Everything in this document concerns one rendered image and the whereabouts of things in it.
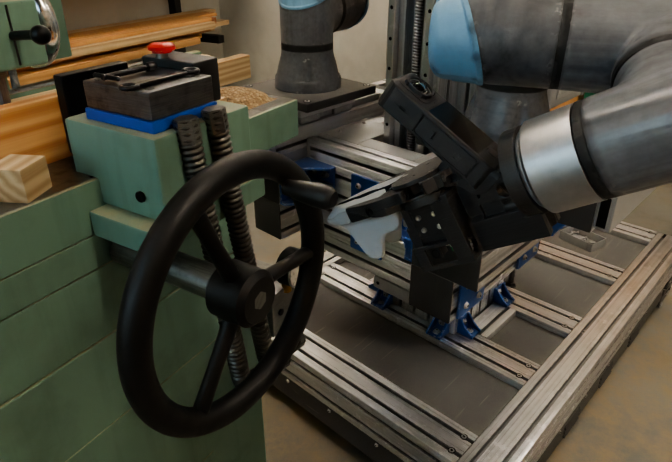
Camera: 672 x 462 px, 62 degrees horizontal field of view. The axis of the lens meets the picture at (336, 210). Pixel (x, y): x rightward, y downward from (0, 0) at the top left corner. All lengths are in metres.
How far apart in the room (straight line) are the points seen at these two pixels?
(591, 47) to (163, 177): 0.39
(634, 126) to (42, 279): 0.54
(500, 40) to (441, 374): 1.01
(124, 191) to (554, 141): 0.42
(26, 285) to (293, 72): 0.79
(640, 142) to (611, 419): 1.35
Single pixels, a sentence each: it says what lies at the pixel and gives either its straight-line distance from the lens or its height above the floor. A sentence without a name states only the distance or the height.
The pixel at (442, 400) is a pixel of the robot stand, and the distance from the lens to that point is 1.32.
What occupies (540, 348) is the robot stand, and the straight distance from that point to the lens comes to 1.52.
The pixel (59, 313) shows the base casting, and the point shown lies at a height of 0.77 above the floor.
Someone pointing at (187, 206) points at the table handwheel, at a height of 0.94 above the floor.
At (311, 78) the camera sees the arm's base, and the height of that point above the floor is 0.85.
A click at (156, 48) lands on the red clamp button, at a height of 1.02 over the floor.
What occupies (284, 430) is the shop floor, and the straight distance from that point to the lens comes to 1.53.
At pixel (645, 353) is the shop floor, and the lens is 1.97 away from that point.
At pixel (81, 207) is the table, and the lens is 0.64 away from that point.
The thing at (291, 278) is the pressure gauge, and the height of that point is 0.66.
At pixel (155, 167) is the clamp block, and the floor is 0.93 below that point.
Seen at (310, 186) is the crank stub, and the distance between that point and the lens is 0.54.
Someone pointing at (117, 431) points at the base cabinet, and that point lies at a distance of 0.80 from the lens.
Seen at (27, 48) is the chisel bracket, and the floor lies 1.02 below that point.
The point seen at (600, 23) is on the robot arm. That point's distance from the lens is 0.48.
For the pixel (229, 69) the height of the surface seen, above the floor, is 0.92.
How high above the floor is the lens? 1.13
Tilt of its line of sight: 26 degrees down
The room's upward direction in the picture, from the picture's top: straight up
